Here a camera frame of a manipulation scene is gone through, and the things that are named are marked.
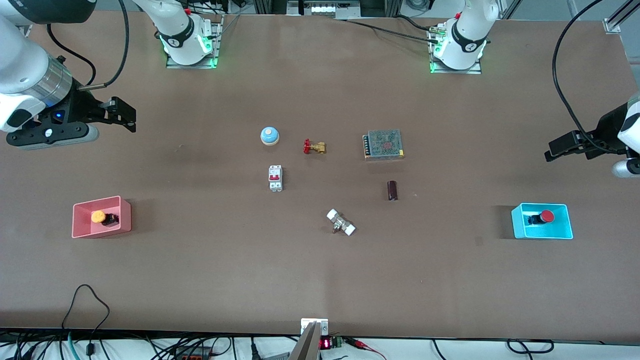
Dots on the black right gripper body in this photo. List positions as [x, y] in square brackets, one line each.
[83, 106]

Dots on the aluminium corner bracket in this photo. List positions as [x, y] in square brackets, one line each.
[612, 26]

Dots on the cyan plastic bin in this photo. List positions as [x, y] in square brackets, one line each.
[530, 231]

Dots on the metal fitting white caps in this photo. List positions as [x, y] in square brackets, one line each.
[340, 222]

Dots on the white circuit breaker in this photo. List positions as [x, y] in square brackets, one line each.
[275, 177]

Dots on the grey metal camera mount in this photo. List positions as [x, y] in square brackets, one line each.
[307, 345]

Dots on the red clip lead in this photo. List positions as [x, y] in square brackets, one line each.
[361, 344]

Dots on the red digit display module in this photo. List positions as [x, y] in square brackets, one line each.
[325, 344]

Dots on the yellow push button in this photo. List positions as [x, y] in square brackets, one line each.
[98, 216]

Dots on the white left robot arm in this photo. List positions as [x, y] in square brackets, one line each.
[470, 30]

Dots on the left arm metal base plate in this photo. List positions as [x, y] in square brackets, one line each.
[475, 71]

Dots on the dark red cylindrical capacitor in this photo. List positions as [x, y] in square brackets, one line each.
[392, 190]

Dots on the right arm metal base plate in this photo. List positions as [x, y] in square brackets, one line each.
[217, 50]

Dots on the silver metal power strip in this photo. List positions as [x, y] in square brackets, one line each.
[325, 9]

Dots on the metal mesh power supply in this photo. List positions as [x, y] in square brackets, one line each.
[385, 145]

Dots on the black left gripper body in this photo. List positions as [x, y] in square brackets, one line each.
[609, 131]

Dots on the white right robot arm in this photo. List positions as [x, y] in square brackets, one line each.
[20, 55]

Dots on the blue dome bell button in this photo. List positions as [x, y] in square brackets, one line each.
[269, 135]

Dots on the red push button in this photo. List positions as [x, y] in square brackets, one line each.
[547, 216]

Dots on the pink plastic bin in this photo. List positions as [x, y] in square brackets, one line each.
[125, 220]

